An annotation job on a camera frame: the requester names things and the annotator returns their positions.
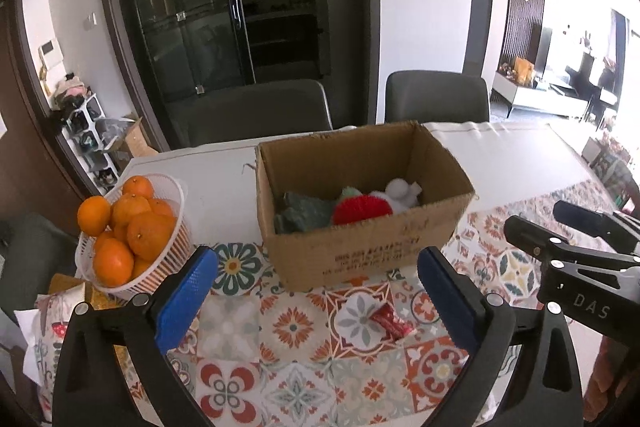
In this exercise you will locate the white shoe rack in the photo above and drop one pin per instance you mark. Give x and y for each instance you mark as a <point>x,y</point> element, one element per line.
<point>90,142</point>

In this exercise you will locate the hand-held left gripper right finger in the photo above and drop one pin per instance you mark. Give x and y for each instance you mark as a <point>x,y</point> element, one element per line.
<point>450,302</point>

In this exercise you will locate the white low cabinet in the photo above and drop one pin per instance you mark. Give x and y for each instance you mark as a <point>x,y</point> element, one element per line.
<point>540,99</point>

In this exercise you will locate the pink items on rack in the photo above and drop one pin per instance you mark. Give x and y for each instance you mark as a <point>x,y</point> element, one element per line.
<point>72,89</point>

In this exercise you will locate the person's right forearm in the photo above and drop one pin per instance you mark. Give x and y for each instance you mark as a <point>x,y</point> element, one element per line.
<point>605,382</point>

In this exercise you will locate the floral fabric cover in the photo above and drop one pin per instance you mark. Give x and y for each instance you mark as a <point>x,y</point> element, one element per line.
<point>42,357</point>

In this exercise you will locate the grey-green plush toy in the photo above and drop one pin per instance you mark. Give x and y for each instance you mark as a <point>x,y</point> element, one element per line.
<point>305,212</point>

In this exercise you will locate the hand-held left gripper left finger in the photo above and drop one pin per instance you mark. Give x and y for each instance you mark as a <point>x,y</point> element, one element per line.
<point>185,302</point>

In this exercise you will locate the patterned cushion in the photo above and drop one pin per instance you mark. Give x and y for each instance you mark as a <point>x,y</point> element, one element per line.
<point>612,177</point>

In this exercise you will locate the brown cardboard box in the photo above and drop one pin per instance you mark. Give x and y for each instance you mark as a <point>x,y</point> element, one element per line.
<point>350,252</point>

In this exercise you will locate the red candy wrapper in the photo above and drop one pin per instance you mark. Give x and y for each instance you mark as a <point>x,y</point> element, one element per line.
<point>390,322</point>

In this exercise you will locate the television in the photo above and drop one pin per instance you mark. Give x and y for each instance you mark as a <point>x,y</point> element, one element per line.
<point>545,49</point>

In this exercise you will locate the dark grey dining chair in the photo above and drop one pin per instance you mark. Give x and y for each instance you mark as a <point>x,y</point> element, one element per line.
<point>35,252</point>
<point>260,112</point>
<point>435,97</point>

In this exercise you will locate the dark glass sliding door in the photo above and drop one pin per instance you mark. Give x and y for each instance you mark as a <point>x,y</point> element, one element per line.
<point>225,7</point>

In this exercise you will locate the white intercom panel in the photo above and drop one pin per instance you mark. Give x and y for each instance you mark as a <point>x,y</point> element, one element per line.
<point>51,54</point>

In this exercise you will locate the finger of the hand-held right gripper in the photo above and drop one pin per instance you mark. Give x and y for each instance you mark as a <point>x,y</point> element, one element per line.
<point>535,234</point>
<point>590,219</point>

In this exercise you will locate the orange paper bag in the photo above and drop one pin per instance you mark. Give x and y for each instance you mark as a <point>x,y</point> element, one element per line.
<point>525,69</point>

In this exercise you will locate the pile of oranges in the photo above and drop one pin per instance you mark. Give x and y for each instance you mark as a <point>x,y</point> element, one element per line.
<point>150,234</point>

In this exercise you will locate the patterned table runner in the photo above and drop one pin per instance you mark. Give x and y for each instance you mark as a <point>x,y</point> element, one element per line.
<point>300,332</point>

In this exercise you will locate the small brown floor carton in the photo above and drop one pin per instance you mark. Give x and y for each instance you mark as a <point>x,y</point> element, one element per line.
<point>137,139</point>

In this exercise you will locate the brown entry door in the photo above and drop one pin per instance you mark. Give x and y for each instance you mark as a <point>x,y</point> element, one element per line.
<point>25,132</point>

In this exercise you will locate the red strawberry plush toy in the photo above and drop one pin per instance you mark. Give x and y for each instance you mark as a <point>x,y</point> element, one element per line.
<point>360,209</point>

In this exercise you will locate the white plastic fruit basket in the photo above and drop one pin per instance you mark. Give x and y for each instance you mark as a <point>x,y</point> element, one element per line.
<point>170,257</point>

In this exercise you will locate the wall light switch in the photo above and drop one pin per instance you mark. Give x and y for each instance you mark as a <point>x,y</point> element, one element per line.
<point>89,21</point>

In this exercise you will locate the dark interior door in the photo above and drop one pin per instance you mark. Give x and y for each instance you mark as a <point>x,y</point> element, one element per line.
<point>477,7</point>

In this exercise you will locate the white plush toy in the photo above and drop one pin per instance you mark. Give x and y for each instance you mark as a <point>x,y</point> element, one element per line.
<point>400,192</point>

